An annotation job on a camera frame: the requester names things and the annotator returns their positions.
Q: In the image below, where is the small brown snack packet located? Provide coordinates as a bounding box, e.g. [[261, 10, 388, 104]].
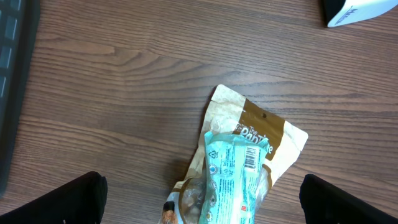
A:
[[159, 201, 178, 224]]

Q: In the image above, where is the grey plastic mesh basket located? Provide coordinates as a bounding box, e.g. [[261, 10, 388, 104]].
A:
[[1, 0, 40, 195]]

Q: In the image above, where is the white black barcode scanner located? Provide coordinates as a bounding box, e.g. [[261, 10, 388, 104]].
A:
[[322, 0, 397, 28]]

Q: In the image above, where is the brown Panera snack bag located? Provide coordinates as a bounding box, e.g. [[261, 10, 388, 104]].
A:
[[166, 85, 308, 223]]

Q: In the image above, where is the teal wipes packet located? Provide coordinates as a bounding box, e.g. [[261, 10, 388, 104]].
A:
[[198, 131, 270, 224]]

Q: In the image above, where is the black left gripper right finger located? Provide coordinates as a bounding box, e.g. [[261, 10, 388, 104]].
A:
[[299, 174, 397, 224]]

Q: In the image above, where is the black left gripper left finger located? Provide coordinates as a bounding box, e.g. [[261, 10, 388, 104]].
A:
[[1, 171, 108, 224]]

